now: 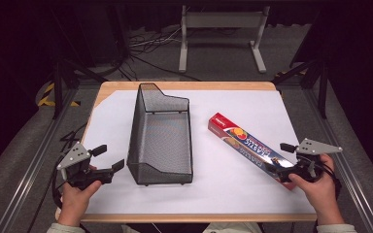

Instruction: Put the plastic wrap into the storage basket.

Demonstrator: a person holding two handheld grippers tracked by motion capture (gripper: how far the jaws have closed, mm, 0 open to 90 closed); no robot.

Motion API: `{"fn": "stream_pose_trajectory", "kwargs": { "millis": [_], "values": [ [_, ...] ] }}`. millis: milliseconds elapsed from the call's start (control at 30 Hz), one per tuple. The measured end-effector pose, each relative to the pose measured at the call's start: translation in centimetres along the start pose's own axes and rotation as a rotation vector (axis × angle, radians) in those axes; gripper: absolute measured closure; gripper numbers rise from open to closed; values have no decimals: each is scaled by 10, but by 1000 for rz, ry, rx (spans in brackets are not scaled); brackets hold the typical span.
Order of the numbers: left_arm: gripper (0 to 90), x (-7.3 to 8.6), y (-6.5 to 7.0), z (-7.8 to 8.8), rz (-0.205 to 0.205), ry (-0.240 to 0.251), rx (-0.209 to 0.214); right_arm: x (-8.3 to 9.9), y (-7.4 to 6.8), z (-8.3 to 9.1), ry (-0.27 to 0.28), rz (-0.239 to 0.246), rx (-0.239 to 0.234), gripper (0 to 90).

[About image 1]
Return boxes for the white paper sheet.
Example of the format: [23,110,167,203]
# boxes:
[83,89,317,216]

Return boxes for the yellow black hazard tape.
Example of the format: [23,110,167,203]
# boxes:
[37,82,81,108]

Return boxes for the person's sleeve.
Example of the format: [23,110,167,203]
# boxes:
[315,222,359,233]
[46,221,85,233]

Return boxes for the bundle of floor cables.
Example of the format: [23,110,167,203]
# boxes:
[127,27,203,83]

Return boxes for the person's light clothing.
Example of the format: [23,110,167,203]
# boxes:
[203,221,264,233]

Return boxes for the long plastic wrap box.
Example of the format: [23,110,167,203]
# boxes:
[207,112,297,191]

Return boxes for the black stand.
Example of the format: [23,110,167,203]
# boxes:
[272,57,330,120]
[51,57,109,120]

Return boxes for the aluminium rail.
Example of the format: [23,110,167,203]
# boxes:
[303,86,373,233]
[0,86,80,233]

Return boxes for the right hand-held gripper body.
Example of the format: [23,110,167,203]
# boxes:
[279,138,344,183]

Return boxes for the person's left hand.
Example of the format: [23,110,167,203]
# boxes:
[56,164,103,228]

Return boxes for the person's right sleeve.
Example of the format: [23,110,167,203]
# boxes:
[315,222,359,233]

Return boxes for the white metal stand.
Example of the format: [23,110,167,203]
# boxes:
[178,4,271,74]

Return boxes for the person's left sleeve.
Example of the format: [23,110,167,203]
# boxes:
[46,221,85,233]

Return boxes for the person's right hand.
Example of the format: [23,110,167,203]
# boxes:
[288,152,345,226]

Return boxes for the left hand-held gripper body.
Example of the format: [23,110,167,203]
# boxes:
[56,141,115,191]

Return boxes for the black wire mesh basket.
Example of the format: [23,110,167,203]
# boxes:
[126,83,194,187]

